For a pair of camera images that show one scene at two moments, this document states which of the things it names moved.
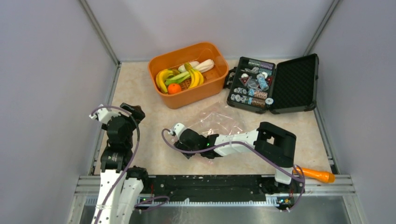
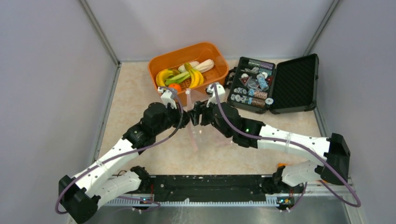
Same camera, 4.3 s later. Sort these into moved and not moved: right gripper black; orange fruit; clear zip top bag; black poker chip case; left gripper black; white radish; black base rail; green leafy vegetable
Moved: right gripper black; clear zip top bag; left gripper black
Not moved: green leafy vegetable; black base rail; white radish; black poker chip case; orange fruit
